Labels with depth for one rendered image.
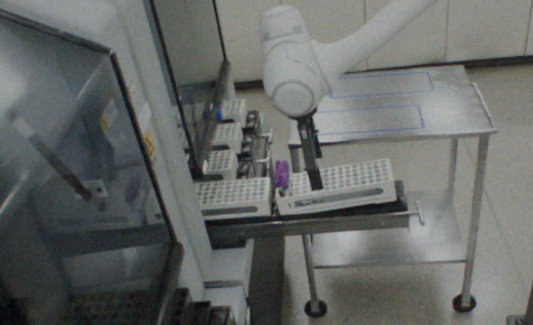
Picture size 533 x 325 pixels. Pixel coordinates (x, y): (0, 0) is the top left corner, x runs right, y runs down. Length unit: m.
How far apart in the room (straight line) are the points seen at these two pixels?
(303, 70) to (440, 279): 1.50
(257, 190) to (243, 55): 2.40
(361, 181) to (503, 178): 1.62
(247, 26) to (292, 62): 2.65
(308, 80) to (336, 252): 1.15
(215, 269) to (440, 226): 1.03
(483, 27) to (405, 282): 2.01
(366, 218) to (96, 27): 0.80
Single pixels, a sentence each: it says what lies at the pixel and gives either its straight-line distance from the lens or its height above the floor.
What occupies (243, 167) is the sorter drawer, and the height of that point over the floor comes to 0.82.
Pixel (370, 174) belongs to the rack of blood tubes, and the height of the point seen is 0.89.
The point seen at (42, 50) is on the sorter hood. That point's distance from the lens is 0.89.
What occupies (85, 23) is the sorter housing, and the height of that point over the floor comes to 1.44.
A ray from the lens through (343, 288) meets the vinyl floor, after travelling 2.33.
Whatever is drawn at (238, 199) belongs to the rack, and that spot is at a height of 0.86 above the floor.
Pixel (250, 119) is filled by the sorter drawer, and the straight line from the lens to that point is 1.85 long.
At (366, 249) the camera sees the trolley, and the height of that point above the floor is 0.28.
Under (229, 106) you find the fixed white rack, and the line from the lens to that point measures 1.85.
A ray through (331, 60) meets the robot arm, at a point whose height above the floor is 1.28.
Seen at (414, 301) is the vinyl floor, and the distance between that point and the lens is 2.28.
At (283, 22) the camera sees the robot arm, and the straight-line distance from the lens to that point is 1.17.
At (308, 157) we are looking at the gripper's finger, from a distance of 1.27.
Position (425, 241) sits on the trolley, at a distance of 2.11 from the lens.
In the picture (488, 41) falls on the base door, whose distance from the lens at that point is 3.88.
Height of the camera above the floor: 1.71
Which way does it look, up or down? 39 degrees down
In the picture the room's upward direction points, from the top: 8 degrees counter-clockwise
